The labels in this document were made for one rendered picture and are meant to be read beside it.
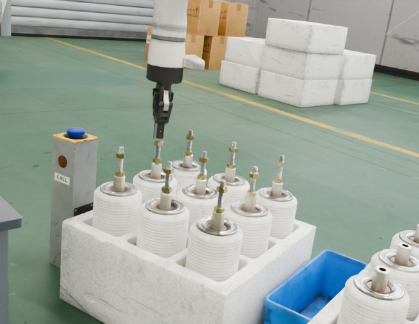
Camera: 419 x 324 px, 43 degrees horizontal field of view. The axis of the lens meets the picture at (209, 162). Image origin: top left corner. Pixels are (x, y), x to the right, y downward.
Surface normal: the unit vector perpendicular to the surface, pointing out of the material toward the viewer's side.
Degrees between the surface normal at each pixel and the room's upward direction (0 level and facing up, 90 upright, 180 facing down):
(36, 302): 0
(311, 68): 90
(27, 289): 0
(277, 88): 90
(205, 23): 90
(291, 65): 90
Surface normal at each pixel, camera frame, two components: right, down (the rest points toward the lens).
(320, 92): 0.69, 0.29
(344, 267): -0.57, 0.14
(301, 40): -0.75, 0.11
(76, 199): 0.83, 0.26
